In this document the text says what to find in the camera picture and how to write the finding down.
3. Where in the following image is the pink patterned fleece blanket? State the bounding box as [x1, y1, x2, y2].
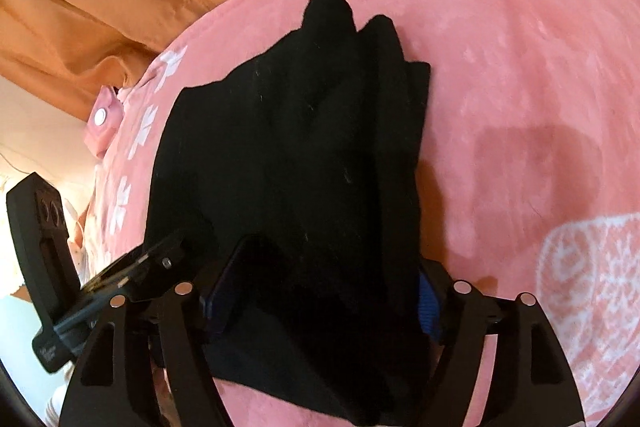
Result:
[82, 0, 640, 427]

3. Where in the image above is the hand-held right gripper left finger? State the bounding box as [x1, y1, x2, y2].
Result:
[59, 234, 262, 427]

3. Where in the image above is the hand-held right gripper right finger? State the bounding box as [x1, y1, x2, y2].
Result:
[415, 259, 587, 427]

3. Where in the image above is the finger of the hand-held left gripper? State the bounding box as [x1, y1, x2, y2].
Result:
[77, 229, 190, 304]

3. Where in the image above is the pink pouch with white button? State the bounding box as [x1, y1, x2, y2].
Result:
[84, 86, 127, 158]

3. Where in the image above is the black long-sleeved sweater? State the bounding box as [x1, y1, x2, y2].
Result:
[144, 0, 434, 426]

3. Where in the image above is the light floral cloth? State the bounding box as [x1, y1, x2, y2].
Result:
[60, 197, 99, 289]

